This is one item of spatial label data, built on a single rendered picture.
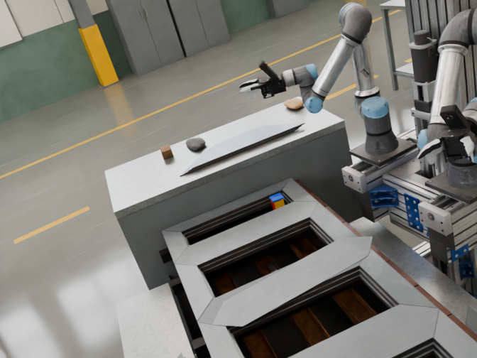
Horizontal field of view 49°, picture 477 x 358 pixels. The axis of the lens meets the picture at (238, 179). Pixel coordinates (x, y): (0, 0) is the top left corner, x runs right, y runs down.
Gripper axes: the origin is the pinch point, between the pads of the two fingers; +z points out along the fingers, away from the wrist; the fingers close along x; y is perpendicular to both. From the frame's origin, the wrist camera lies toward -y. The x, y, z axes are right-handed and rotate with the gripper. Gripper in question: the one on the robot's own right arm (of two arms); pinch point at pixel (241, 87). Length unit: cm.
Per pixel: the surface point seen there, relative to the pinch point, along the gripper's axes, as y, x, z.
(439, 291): 67, -86, -57
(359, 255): 49, -74, -30
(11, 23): 86, 721, 410
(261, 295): 48, -84, 10
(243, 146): 40.9, 16.3, 9.3
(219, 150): 41, 19, 23
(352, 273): 50, -82, -26
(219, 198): 56, -4, 27
